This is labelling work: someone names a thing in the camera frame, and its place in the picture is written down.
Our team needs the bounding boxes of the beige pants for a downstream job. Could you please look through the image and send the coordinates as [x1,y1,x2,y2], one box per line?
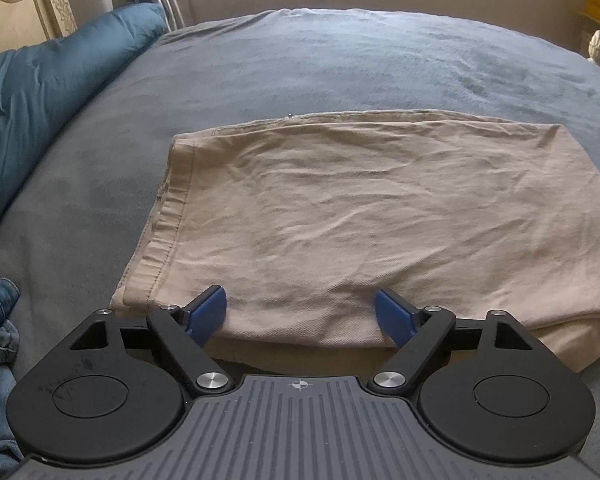
[110,109,600,373]

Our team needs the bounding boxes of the teal pillow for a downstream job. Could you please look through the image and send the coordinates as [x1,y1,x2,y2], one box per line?
[0,2,168,251]

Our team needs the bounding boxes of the grey-blue blanket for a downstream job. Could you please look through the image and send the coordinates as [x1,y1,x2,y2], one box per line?
[0,7,600,411]

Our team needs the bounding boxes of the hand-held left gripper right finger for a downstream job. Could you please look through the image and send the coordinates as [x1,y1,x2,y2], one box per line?
[370,287,558,396]

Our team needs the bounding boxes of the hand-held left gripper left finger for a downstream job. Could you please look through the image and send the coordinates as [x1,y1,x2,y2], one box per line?
[45,285,233,395]

